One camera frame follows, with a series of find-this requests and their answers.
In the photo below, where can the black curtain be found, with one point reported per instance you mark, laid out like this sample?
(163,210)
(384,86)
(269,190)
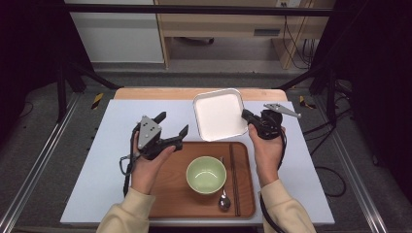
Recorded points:
(379,81)
(29,48)

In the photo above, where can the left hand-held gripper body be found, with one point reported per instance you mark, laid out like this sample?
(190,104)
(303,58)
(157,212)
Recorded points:
(147,132)

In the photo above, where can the light wooden desk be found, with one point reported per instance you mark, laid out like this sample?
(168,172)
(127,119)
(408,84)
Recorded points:
(220,24)

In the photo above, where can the green bowl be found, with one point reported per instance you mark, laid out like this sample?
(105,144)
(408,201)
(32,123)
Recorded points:
(205,174)

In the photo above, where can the white square plate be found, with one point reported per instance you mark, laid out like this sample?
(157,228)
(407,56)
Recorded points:
(218,115)

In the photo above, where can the black metal stand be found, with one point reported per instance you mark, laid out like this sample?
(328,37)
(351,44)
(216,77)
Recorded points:
(331,97)
(61,97)

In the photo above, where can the white wall outlet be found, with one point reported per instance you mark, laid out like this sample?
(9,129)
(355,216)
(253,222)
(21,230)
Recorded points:
(288,3)

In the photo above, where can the person's left hand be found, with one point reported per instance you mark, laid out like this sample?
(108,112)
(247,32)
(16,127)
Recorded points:
(145,174)

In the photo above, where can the wooden table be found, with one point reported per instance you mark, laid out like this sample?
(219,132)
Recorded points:
(155,93)

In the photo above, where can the person's right hand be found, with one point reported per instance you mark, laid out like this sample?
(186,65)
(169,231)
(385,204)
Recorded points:
(267,161)

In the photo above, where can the yellow black floor tape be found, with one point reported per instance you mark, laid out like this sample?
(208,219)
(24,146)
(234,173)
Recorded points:
(304,103)
(97,101)

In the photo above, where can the grey desk label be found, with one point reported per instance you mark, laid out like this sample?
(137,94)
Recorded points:
(267,32)

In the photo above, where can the metal spoon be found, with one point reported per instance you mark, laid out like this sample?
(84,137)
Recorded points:
(224,203)

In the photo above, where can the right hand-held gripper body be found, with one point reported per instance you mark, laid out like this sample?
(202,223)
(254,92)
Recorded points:
(270,124)

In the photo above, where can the black horizontal bar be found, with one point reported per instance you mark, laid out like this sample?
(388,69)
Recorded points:
(194,9)

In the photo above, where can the brown wooden tray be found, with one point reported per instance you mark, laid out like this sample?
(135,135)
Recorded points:
(168,200)

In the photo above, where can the metal floor rail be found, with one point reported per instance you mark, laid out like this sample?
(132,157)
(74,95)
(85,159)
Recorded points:
(356,181)
(32,181)

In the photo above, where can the white cabinet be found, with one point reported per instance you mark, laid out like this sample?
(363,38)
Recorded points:
(120,39)

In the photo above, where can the white table cover board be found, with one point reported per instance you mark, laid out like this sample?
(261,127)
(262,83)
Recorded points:
(123,110)

